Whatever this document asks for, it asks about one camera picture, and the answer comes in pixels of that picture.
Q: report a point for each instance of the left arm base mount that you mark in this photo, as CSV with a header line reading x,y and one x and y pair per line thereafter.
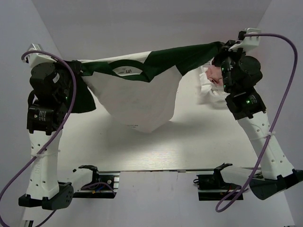
x,y
89,183

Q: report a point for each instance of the pink t-shirt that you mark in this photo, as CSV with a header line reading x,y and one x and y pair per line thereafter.
x,y
214,74

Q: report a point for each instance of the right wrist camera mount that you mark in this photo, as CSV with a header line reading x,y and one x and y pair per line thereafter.
x,y
248,39

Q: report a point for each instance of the white and green t-shirt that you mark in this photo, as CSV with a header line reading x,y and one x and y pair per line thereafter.
x,y
138,90

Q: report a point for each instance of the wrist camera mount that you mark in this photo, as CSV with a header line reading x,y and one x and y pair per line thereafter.
x,y
248,39
35,56

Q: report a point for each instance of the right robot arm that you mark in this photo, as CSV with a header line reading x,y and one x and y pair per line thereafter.
x,y
277,173

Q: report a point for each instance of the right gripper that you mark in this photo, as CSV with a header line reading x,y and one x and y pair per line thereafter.
x,y
224,52

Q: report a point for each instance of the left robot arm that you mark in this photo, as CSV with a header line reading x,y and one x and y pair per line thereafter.
x,y
43,123

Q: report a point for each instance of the white cloths in basket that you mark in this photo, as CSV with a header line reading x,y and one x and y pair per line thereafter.
x,y
210,94

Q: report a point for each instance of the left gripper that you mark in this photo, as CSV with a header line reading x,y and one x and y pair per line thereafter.
x,y
58,65

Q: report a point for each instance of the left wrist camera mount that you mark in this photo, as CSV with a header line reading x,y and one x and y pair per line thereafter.
x,y
35,56

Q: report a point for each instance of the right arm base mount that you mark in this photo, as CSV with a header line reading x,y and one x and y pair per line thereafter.
x,y
211,187

